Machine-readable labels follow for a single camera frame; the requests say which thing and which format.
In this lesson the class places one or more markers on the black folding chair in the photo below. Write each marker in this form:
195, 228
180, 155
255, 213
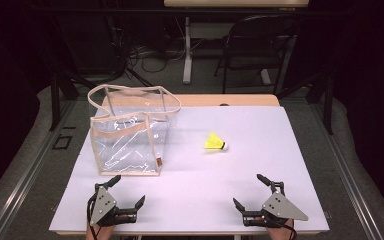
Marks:
256, 36

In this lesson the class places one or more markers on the yellow shuttlecock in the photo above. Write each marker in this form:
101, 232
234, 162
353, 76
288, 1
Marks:
215, 142

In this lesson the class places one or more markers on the wooden table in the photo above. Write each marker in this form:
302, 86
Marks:
246, 100

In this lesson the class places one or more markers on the clear plastic bag beige trim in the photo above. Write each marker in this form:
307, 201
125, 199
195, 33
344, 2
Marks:
130, 140

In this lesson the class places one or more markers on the person's left hand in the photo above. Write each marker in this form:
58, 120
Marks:
100, 231

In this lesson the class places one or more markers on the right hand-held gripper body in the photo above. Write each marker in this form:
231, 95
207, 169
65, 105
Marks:
280, 208

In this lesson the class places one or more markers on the black metal stand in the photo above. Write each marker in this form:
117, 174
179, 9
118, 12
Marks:
56, 100
328, 100

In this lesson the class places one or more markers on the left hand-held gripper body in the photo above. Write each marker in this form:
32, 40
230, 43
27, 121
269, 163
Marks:
102, 204

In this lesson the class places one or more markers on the person's right hand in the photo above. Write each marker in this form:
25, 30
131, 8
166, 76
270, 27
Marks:
281, 232

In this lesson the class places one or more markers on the metal floor rail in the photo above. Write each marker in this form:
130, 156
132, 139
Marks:
23, 186
350, 186

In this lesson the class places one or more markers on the white-legged desk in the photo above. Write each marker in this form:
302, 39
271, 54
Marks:
188, 50

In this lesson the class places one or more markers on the white table board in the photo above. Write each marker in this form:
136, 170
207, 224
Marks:
213, 193

